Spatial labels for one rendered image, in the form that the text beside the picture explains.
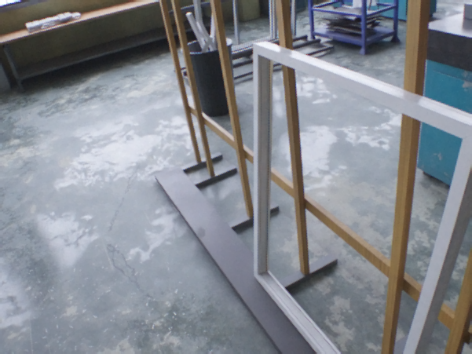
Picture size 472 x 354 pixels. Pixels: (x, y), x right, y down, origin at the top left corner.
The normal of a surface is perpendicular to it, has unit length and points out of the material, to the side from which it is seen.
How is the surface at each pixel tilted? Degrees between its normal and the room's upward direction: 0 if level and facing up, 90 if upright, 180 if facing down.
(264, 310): 0
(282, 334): 0
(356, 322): 0
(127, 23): 90
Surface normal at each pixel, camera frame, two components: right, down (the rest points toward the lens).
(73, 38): 0.47, 0.41
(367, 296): -0.15, -0.84
